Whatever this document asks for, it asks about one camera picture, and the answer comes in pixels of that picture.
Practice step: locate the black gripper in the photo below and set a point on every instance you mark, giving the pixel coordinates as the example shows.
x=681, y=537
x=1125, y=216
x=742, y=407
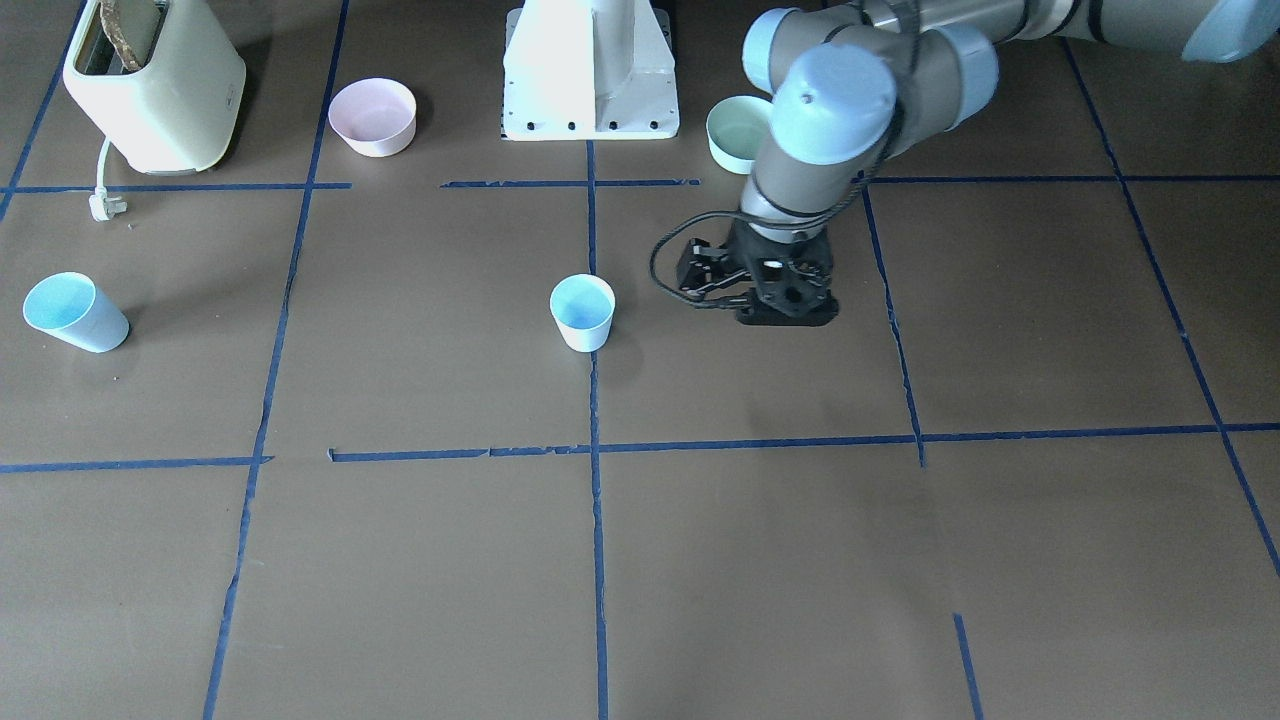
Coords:
x=703, y=271

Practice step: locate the light blue cup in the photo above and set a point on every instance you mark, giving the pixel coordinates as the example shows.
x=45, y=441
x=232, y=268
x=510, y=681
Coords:
x=71, y=308
x=583, y=306

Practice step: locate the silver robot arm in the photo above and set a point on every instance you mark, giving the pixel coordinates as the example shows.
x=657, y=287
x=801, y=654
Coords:
x=858, y=83

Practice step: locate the mint green bowl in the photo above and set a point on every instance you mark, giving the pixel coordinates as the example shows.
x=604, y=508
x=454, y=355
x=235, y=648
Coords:
x=736, y=128

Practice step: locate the pink bowl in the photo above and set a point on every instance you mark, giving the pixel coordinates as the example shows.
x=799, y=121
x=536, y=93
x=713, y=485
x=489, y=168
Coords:
x=377, y=117

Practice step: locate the cream white toaster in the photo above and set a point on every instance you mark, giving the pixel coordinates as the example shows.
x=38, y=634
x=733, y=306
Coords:
x=177, y=115

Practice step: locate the bread slice in toaster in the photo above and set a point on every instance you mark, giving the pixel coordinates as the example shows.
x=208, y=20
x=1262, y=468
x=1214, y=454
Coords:
x=132, y=28

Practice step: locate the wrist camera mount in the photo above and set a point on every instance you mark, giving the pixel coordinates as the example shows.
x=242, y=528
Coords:
x=705, y=268

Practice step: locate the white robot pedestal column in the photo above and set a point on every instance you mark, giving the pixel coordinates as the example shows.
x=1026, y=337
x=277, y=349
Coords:
x=589, y=71

